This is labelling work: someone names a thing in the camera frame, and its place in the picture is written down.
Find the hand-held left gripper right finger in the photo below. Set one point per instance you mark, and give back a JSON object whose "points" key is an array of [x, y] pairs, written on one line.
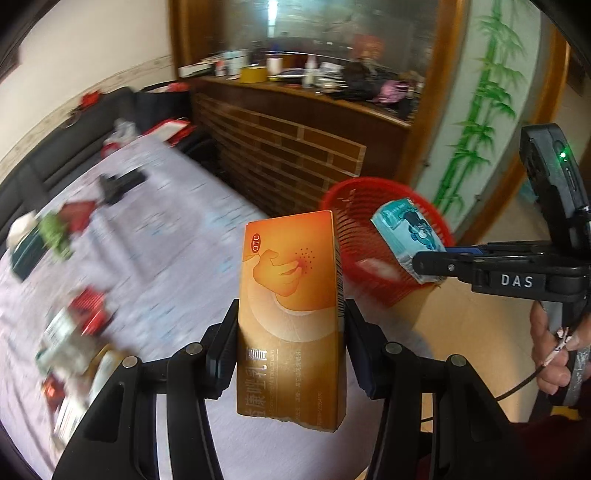
{"points": [[359, 355]]}

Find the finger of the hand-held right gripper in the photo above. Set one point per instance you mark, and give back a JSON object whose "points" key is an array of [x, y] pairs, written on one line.
{"points": [[438, 265], [498, 248]]}

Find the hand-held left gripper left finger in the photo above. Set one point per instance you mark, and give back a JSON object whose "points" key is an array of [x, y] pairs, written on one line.
{"points": [[231, 334]]}

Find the blue printed packet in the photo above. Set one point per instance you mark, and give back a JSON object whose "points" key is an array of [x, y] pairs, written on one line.
{"points": [[406, 226]]}

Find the orange medicine box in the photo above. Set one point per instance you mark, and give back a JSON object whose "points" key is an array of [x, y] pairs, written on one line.
{"points": [[288, 300]]}

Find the red plastic basket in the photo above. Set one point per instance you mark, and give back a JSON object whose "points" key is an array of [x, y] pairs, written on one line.
{"points": [[353, 198]]}

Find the white and silver box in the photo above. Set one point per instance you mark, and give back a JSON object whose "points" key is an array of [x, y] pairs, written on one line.
{"points": [[64, 334]]}

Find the person's right hand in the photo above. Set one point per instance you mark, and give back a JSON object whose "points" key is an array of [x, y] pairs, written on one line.
{"points": [[545, 341]]}

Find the floral bed sheet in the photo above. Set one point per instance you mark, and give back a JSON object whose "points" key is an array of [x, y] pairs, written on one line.
{"points": [[184, 230]]}

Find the yellowish box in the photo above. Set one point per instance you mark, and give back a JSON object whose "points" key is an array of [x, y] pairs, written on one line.
{"points": [[108, 369]]}

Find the pink cloth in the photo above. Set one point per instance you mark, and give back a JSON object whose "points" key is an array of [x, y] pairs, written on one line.
{"points": [[391, 91]]}

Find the small red box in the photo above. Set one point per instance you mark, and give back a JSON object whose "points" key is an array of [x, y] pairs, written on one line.
{"points": [[55, 394]]}

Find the black pistol-shaped device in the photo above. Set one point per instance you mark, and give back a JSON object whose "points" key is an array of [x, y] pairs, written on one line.
{"points": [[117, 184]]}

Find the black bag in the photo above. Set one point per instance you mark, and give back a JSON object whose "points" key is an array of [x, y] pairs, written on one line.
{"points": [[203, 147]]}

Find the wooden cabinet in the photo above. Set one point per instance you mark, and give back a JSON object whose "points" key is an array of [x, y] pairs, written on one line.
{"points": [[277, 147]]}

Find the dark red flat packet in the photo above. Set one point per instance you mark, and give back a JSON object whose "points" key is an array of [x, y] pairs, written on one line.
{"points": [[78, 214]]}

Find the green crumpled cloth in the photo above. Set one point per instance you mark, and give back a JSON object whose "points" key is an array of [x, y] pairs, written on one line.
{"points": [[57, 235]]}

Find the person's dark red clothing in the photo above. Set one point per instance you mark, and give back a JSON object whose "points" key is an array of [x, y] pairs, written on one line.
{"points": [[554, 447]]}

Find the red framed white board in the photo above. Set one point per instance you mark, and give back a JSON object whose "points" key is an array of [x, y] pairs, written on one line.
{"points": [[166, 131]]}

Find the clear plastic bag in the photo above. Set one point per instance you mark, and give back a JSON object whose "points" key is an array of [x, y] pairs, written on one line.
{"points": [[122, 131]]}

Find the white spray bottle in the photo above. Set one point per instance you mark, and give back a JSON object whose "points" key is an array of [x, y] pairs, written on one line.
{"points": [[309, 74]]}

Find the white crumpled paper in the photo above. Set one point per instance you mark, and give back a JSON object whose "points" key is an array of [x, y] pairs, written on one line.
{"points": [[22, 228]]}

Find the black sofa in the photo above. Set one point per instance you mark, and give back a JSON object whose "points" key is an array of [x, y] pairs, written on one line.
{"points": [[60, 152]]}

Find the white cup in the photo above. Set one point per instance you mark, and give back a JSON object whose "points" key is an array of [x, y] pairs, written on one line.
{"points": [[274, 65]]}

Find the yellow round tin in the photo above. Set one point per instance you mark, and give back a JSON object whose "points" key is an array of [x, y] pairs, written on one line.
{"points": [[255, 74]]}

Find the red knot ornament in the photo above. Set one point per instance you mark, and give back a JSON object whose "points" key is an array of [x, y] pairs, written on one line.
{"points": [[91, 99]]}

